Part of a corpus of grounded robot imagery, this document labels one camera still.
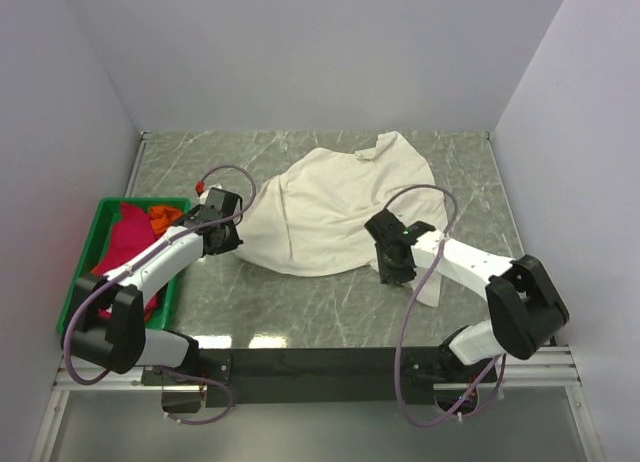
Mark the green plastic bin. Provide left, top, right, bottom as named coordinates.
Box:
left=54, top=196, right=194, bottom=336

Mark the white t shirt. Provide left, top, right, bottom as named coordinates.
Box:
left=235, top=132, right=447, bottom=277

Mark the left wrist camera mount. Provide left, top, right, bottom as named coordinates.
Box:
left=195, top=181, right=222, bottom=204

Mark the magenta t shirt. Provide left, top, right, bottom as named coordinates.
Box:
left=89, top=202, right=161, bottom=323

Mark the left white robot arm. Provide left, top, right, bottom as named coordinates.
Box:
left=61, top=188, right=246, bottom=385

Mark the aluminium frame rail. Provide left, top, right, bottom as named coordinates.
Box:
left=31, top=346, right=604, bottom=461

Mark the orange t shirt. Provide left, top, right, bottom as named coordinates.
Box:
left=147, top=205, right=183, bottom=239

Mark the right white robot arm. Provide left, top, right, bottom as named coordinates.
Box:
left=365, top=209, right=570, bottom=381

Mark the black base beam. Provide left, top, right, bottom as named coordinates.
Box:
left=139, top=345, right=496, bottom=409

